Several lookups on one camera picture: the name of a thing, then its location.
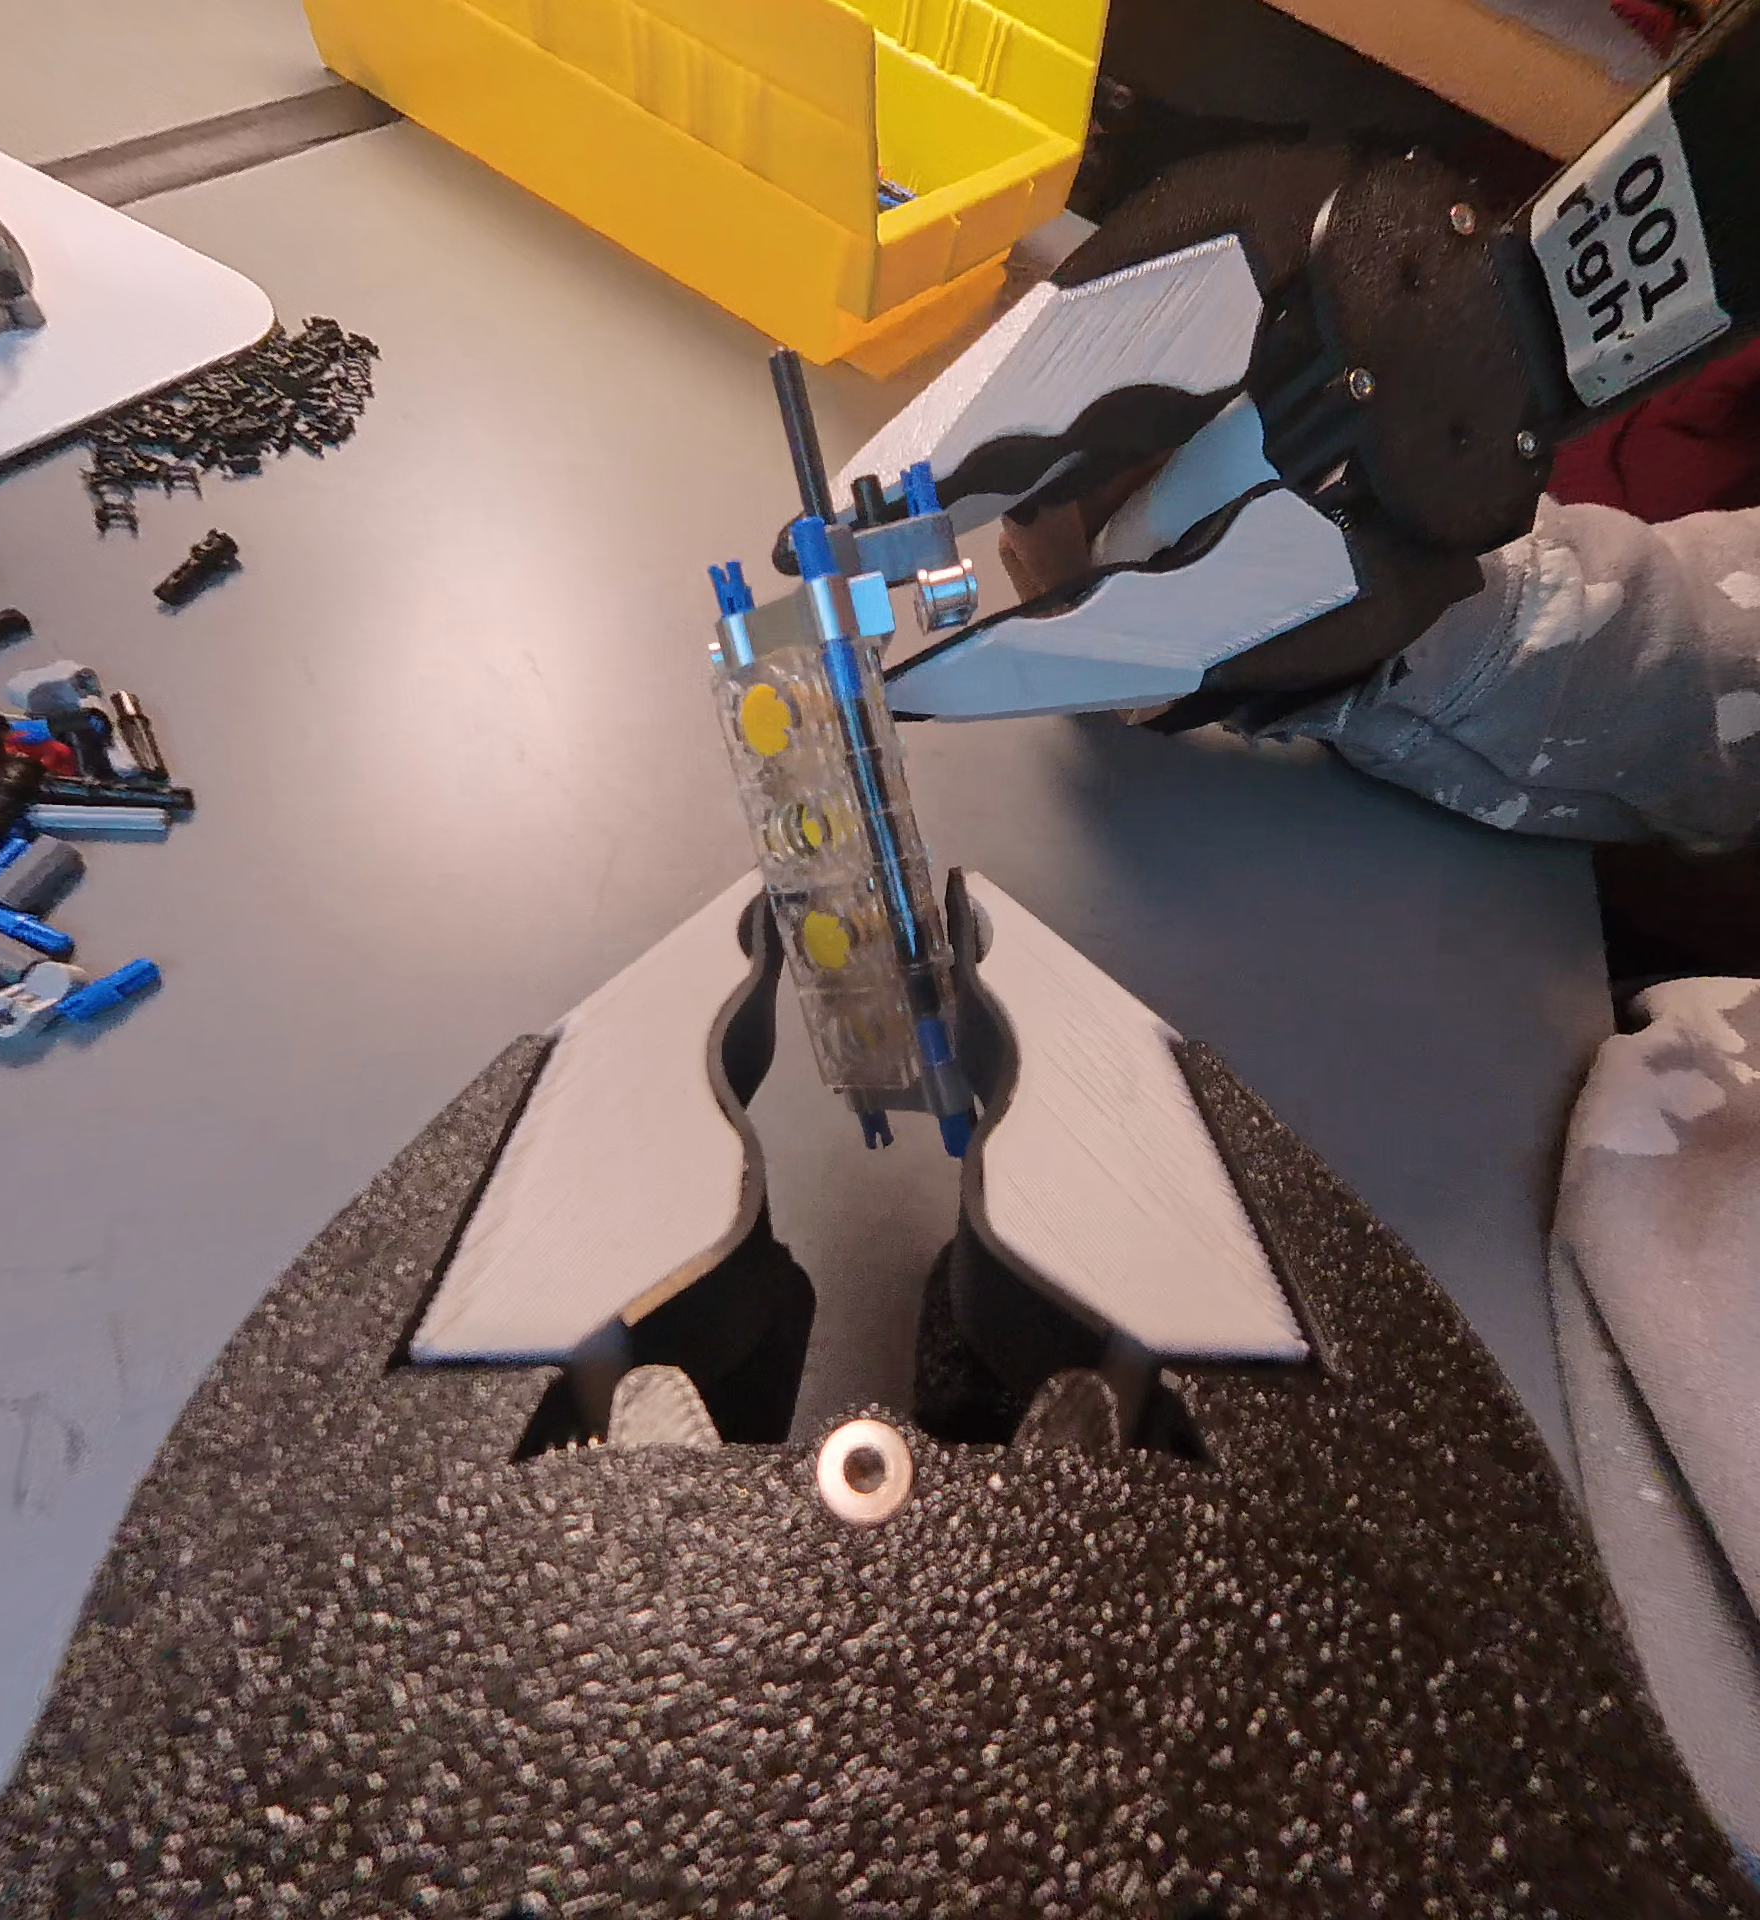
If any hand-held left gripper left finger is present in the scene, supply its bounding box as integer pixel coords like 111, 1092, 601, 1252
403, 868, 774, 1370

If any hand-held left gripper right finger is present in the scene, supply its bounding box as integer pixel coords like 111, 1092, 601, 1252
943, 868, 1321, 1370

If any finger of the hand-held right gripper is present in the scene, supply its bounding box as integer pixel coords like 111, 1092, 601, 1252
878, 483, 1368, 729
825, 232, 1267, 524

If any clear brick engine assembly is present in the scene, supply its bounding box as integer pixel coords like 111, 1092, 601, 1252
707, 348, 989, 1157

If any person's right forearm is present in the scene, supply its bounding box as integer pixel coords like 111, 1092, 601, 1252
1256, 495, 1760, 860

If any grey desk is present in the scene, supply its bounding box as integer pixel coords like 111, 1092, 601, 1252
0, 0, 1625, 1920

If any person's right hand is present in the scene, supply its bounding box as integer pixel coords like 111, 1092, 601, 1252
1000, 511, 1122, 617

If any red office chair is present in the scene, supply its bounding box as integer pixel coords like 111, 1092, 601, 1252
1545, 322, 1760, 504

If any yellow plastic bin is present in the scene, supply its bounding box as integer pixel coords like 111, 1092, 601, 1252
307, 0, 1111, 378

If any pile of mixed brick parts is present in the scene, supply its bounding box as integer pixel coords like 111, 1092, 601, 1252
0, 547, 199, 1040

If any single black connector pin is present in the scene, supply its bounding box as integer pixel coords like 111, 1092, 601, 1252
150, 529, 245, 607

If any pile of black pins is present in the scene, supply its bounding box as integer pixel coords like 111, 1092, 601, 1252
77, 314, 381, 536

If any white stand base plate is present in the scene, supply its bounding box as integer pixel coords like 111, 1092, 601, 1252
0, 113, 276, 501

